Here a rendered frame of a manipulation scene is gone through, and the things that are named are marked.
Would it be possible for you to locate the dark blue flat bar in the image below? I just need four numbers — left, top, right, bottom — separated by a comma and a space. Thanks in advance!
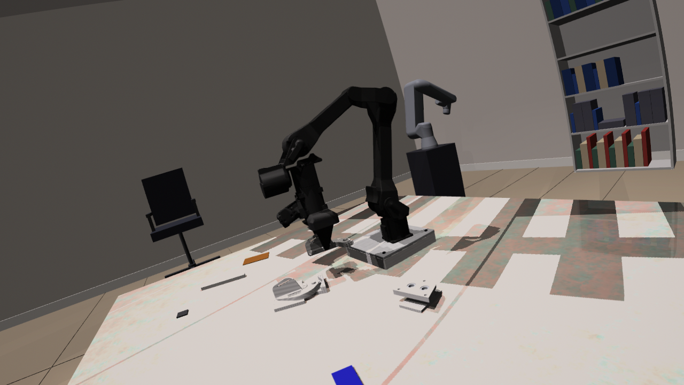
331, 365, 363, 385

